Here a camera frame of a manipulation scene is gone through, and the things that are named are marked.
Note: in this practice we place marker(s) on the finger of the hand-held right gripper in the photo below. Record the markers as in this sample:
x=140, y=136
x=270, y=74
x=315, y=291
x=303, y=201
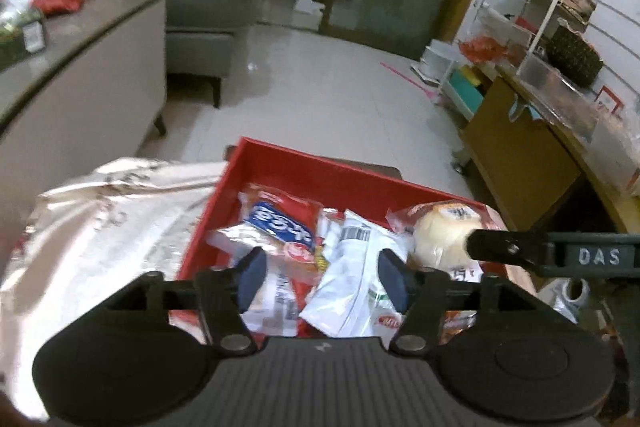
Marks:
x=505, y=247

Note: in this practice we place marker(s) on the red yellow snack packet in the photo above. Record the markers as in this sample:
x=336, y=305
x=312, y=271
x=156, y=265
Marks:
x=306, y=302

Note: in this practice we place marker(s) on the red cardboard box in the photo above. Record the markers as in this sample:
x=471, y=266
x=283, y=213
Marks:
x=310, y=167

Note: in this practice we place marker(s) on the clear plastic bag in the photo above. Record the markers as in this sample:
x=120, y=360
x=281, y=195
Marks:
x=615, y=152

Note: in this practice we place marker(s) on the pink stick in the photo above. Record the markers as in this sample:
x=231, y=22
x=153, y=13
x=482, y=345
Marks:
x=405, y=78

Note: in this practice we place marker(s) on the teal yellow drawer unit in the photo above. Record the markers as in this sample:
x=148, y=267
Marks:
x=465, y=92

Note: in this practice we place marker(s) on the red plastic bag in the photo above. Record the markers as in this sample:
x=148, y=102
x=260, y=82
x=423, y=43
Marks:
x=482, y=49

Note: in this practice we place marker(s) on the orange blue snack packet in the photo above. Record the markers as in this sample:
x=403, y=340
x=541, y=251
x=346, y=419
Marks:
x=277, y=219

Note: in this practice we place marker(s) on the clear plastic tray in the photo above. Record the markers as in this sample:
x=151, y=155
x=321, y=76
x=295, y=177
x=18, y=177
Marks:
x=555, y=97

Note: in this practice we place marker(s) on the white tape roll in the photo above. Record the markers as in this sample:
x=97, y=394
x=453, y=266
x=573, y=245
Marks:
x=575, y=292

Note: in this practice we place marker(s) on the dark woven basket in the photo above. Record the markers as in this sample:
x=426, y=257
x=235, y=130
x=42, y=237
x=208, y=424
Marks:
x=575, y=57

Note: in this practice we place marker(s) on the wooden cabinet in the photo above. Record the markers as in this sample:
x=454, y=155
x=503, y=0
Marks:
x=510, y=147

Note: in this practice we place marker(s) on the grey sofa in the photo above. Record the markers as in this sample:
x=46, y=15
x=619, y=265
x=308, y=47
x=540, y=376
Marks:
x=210, y=12

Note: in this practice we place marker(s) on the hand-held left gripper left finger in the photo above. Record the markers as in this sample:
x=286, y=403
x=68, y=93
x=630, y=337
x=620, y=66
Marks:
x=252, y=277

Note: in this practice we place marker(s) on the white snack packet red logo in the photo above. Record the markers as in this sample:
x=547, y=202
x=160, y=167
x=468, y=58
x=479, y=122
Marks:
x=345, y=292

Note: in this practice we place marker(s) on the white plastic storage container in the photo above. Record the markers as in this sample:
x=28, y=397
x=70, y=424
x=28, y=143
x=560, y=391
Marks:
x=437, y=57

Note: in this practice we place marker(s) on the bread bun clear packet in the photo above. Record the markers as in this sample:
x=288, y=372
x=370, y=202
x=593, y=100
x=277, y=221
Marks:
x=440, y=237

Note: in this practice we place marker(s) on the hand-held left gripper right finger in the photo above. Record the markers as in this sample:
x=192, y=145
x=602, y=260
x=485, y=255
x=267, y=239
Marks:
x=392, y=279

